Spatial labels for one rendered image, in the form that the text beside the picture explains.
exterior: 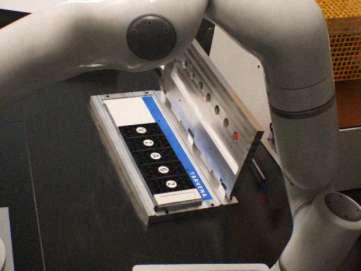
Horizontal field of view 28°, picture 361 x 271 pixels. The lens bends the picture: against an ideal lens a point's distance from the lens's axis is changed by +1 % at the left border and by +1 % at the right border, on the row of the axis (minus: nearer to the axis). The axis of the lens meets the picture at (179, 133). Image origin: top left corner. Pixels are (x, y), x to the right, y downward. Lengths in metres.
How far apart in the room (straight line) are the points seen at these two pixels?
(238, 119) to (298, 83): 0.61
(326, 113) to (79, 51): 0.33
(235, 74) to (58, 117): 0.47
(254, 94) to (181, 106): 0.19
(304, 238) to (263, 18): 0.37
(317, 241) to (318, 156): 0.16
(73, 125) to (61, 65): 0.77
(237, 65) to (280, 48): 0.95
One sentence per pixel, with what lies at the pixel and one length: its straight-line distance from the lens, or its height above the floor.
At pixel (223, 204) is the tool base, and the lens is 1.53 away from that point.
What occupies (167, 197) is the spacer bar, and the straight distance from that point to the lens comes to 1.50.
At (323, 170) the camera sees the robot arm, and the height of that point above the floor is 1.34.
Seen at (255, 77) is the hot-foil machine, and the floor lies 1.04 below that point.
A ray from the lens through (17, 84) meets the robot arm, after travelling 0.99.
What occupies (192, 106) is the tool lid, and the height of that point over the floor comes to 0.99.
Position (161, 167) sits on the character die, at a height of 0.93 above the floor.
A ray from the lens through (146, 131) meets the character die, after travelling 1.67.
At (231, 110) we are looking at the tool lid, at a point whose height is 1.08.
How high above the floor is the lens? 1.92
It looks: 36 degrees down
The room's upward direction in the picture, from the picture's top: 10 degrees clockwise
